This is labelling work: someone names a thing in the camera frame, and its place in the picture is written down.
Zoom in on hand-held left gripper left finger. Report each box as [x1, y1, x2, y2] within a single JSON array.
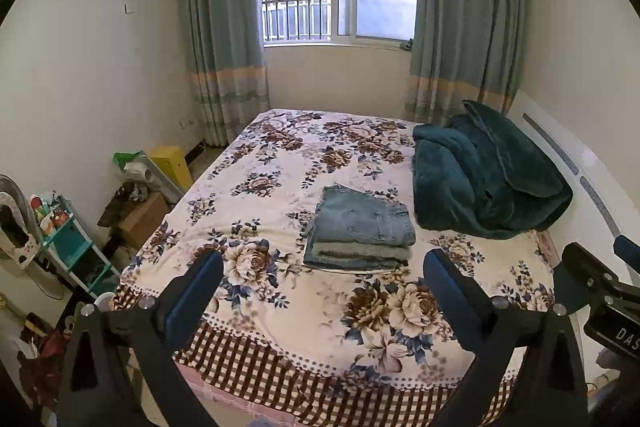
[[56, 250, 225, 427]]

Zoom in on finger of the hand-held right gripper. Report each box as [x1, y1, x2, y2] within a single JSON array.
[[552, 242, 640, 313]]

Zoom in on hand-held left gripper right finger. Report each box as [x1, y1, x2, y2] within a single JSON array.
[[423, 249, 589, 427]]

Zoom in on blue denim pants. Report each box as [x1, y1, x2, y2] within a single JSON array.
[[302, 184, 417, 271]]

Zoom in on brown cardboard box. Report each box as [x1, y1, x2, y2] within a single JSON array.
[[117, 192, 172, 249]]

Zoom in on white headboard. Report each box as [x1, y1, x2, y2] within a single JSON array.
[[507, 91, 640, 308]]

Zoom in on dark green plush blanket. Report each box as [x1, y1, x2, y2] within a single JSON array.
[[412, 100, 574, 241]]

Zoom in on teal storage rack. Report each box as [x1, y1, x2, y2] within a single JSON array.
[[29, 193, 122, 299]]

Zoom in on white pipe fitting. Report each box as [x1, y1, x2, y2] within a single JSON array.
[[124, 156, 187, 204]]

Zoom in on yellow box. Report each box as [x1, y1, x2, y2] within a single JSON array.
[[146, 145, 194, 192]]

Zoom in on bed with floral sheet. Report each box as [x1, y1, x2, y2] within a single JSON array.
[[110, 108, 568, 427]]

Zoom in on dark red cloth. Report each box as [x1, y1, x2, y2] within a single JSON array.
[[16, 311, 72, 414]]

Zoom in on green plastic bag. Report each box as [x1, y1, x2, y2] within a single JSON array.
[[112, 150, 147, 170]]

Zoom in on white standing fan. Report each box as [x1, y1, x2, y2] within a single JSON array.
[[0, 174, 45, 271]]

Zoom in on grey-green striped curtain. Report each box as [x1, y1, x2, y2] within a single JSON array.
[[403, 0, 529, 126], [177, 0, 271, 148]]

